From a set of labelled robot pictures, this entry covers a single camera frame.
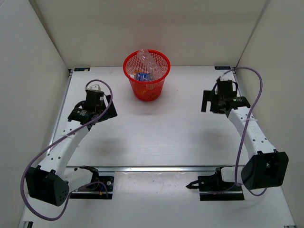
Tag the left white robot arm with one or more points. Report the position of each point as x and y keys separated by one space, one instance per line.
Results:
x=48 y=181

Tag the aluminium table rail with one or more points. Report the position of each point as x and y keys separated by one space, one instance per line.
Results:
x=158 y=168

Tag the clear plastic bottle white cap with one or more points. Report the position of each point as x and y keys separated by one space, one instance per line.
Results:
x=148 y=61

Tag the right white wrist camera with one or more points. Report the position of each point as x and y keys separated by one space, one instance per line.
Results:
x=224 y=77

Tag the blue label clear bottle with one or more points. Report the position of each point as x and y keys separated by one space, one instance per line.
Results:
x=142 y=77

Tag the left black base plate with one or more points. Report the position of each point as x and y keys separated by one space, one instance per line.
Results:
x=97 y=191

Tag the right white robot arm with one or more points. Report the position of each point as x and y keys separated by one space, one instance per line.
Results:
x=266 y=166

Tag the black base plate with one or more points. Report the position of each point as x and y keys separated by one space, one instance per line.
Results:
x=97 y=191
x=213 y=188

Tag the red mesh plastic bin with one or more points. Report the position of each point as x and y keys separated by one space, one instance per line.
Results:
x=133 y=63

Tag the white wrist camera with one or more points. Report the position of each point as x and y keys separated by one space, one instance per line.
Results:
x=224 y=77
x=95 y=87

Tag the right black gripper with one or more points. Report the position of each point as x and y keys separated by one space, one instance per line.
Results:
x=209 y=96

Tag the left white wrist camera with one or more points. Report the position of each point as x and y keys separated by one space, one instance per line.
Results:
x=95 y=87

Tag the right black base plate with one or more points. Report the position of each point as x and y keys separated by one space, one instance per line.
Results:
x=213 y=188

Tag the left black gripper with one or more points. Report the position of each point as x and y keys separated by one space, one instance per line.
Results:
x=110 y=112

